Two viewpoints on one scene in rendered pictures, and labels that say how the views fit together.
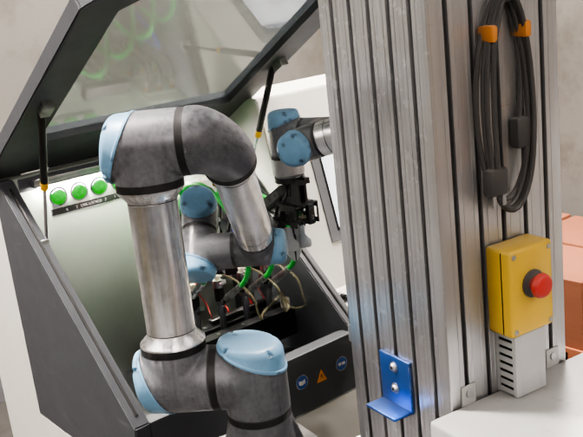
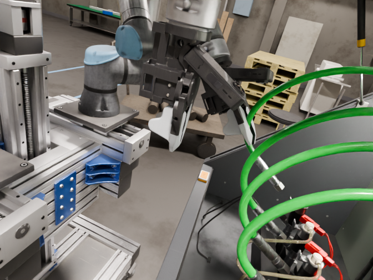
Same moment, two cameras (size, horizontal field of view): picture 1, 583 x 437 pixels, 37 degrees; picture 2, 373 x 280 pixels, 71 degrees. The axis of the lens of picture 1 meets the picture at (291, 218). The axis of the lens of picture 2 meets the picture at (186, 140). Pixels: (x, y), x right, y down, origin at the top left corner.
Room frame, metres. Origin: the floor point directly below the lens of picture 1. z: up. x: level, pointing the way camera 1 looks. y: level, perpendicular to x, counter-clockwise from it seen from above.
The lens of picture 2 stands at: (2.31, -0.27, 1.46)
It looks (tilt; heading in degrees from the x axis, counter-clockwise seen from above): 27 degrees down; 136
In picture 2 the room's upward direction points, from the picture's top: 13 degrees clockwise
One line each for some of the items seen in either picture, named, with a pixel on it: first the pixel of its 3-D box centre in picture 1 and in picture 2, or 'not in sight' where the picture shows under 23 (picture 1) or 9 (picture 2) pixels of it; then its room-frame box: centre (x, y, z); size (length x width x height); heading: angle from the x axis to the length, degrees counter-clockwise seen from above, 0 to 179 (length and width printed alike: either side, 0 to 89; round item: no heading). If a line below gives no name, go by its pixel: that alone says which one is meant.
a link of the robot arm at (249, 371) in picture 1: (250, 372); (104, 65); (1.42, 0.10, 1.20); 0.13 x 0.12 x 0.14; 84
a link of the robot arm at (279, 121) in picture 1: (285, 133); not in sight; (1.98, -0.01, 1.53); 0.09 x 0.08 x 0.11; 63
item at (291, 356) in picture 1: (258, 400); (182, 241); (1.97, 0.13, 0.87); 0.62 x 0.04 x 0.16; 128
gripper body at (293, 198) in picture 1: (294, 200); (176, 65); (1.98, -0.01, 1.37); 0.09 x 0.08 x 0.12; 38
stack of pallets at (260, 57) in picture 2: not in sight; (267, 86); (-0.23, 3.77, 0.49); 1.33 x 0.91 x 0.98; 122
